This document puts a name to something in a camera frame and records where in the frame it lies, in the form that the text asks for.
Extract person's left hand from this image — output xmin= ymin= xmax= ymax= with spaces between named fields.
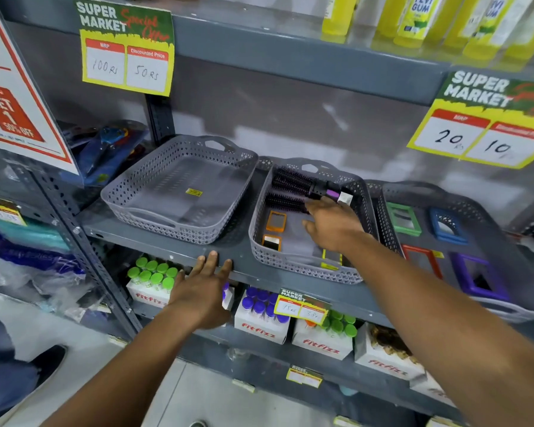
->
xmin=168 ymin=251 xmax=234 ymax=330

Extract person's right hand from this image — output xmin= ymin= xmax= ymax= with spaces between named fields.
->
xmin=303 ymin=196 xmax=369 ymax=255

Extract person's right forearm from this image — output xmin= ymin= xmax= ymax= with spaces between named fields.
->
xmin=336 ymin=231 xmax=534 ymax=427

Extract person's left forearm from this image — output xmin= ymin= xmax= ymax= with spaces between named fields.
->
xmin=40 ymin=302 xmax=230 ymax=427

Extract grey basket with brushes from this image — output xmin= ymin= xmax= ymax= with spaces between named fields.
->
xmin=248 ymin=157 xmax=380 ymax=285

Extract white box of green-capped tubes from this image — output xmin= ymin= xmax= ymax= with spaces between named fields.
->
xmin=292 ymin=308 xmax=358 ymax=361
xmin=125 ymin=256 xmax=179 ymax=310

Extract orange framed small mirror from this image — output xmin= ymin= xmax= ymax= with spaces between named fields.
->
xmin=266 ymin=211 xmax=288 ymax=233

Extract black round hair brush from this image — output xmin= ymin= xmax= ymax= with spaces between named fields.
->
xmin=265 ymin=193 xmax=311 ymax=215

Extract yellow framed small mirror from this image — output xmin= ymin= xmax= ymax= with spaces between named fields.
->
xmin=320 ymin=248 xmax=344 ymax=271

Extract empty grey plastic basket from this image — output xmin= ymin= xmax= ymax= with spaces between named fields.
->
xmin=101 ymin=135 xmax=259 ymax=245

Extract small yellow price label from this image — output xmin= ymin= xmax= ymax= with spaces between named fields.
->
xmin=0 ymin=195 xmax=28 ymax=227
xmin=286 ymin=365 xmax=324 ymax=389
xmin=274 ymin=288 xmax=330 ymax=325

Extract white box of purple-capped tubes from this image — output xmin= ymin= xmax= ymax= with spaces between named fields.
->
xmin=234 ymin=286 xmax=291 ymax=345

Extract green framed mirror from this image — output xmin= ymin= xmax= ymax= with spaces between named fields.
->
xmin=386 ymin=202 xmax=423 ymax=237

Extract red framed mirror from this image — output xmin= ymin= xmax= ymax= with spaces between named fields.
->
xmin=401 ymin=244 xmax=444 ymax=280

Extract blue framed mirror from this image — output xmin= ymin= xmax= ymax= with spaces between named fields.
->
xmin=429 ymin=207 xmax=469 ymax=245

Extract grey metal shelf rack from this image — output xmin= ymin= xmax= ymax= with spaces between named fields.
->
xmin=0 ymin=0 xmax=534 ymax=427

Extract blue packaged tools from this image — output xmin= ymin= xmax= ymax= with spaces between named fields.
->
xmin=57 ymin=119 xmax=150 ymax=188

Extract white box of brown tubes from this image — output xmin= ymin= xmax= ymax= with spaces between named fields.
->
xmin=353 ymin=323 xmax=426 ymax=381

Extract pile of clear plastic packets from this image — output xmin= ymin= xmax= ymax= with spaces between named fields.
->
xmin=0 ymin=217 xmax=99 ymax=323

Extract black shoe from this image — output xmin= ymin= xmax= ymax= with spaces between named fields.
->
xmin=28 ymin=345 xmax=68 ymax=388

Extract purple framed mirror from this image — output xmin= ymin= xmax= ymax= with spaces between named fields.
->
xmin=451 ymin=252 xmax=511 ymax=302

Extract grey basket with framed mirrors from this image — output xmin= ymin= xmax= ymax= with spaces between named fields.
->
xmin=366 ymin=180 xmax=534 ymax=324

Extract person's leg in dark trousers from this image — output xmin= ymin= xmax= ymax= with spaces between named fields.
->
xmin=0 ymin=306 xmax=42 ymax=424

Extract large green yellow price sign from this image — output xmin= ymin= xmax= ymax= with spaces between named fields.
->
xmin=407 ymin=70 xmax=534 ymax=170
xmin=72 ymin=0 xmax=175 ymax=98

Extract white tube box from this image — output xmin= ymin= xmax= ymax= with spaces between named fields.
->
xmin=409 ymin=372 xmax=455 ymax=408

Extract row of yellow glue bottles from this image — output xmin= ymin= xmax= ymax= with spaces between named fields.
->
xmin=322 ymin=0 xmax=534 ymax=63

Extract red and white sale sign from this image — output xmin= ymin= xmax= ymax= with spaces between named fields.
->
xmin=0 ymin=0 xmax=80 ymax=176

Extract black brush with purple handle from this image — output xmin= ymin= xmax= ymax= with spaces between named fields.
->
xmin=271 ymin=166 xmax=354 ymax=207

